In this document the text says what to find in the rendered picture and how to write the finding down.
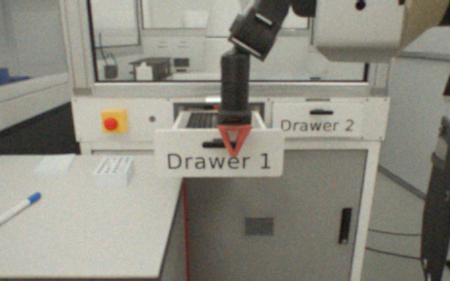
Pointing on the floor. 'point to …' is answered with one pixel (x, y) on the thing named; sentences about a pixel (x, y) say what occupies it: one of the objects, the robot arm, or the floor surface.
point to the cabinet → (278, 214)
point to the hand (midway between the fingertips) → (232, 149)
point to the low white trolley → (79, 223)
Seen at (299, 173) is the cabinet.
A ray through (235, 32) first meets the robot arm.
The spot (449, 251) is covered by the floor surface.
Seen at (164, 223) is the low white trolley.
